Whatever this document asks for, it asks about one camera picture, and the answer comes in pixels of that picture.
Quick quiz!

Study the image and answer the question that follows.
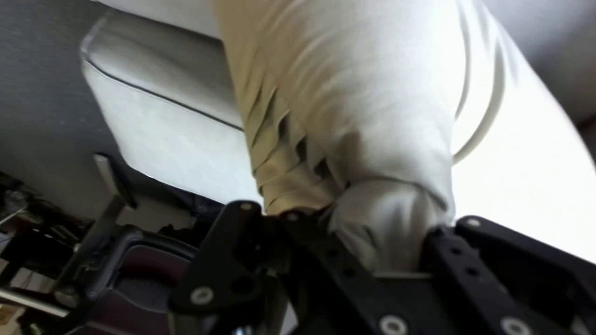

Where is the black maroon padded object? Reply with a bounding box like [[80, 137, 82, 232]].
[[76, 222, 203, 335]]

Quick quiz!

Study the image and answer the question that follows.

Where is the small cream pleated pillow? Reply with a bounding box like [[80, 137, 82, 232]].
[[210, 0, 512, 275]]

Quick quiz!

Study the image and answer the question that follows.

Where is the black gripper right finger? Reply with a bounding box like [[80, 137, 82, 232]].
[[419, 213, 596, 335]]

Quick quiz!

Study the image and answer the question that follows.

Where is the light grey fabric couch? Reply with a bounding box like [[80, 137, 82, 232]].
[[78, 0, 596, 265]]

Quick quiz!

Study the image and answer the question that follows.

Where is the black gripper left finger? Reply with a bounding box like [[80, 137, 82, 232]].
[[166, 198, 378, 335]]

